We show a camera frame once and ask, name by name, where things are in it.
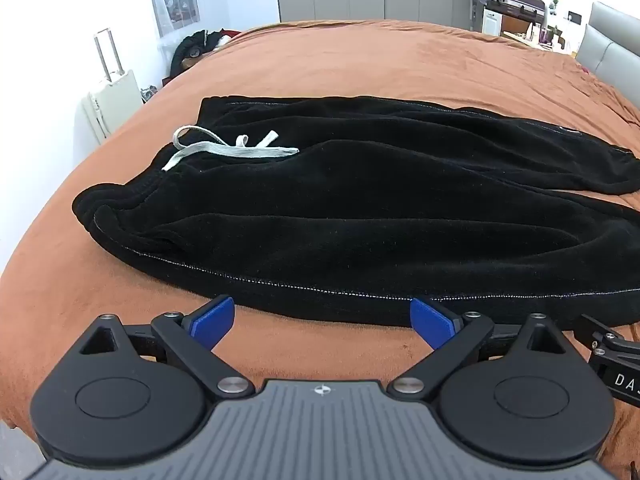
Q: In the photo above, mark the brown bed blanket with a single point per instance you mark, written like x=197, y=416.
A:
x=350, y=60

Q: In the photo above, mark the black pants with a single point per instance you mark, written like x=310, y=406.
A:
x=350, y=200

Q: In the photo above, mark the cluttered wooden desk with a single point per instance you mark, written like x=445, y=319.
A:
x=520, y=27

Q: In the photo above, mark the white cabinet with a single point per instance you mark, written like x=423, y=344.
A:
x=492, y=22

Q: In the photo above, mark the small potted plant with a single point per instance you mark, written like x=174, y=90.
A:
x=554, y=0

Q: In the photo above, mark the grey padded headboard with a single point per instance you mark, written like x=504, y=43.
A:
x=607, y=50

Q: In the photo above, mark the pile of dark clothes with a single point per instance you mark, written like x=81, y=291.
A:
x=192, y=50

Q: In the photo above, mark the wall socket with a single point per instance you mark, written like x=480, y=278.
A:
x=575, y=17

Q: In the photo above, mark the cream suitcase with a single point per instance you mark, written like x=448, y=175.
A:
x=115, y=100

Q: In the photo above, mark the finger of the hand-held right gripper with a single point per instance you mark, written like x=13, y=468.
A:
x=607, y=331

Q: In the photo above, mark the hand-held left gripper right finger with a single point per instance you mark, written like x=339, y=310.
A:
x=429, y=322

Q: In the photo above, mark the dark shoes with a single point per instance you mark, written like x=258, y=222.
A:
x=149, y=94

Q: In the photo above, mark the purple suitcase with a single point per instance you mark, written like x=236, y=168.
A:
x=515, y=2

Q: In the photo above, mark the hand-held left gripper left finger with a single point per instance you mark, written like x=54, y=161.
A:
x=217, y=319

